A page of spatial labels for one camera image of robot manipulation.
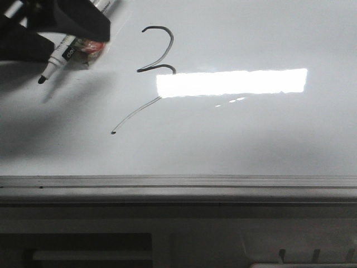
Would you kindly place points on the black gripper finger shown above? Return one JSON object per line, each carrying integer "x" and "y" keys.
{"x": 20, "y": 44}
{"x": 78, "y": 18}

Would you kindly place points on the grey aluminium whiteboard frame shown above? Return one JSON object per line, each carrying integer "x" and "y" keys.
{"x": 181, "y": 189}

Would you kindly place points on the white whiteboard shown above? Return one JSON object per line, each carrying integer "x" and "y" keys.
{"x": 194, "y": 87}

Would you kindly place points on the white black whiteboard marker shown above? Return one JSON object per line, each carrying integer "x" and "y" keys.
{"x": 65, "y": 46}

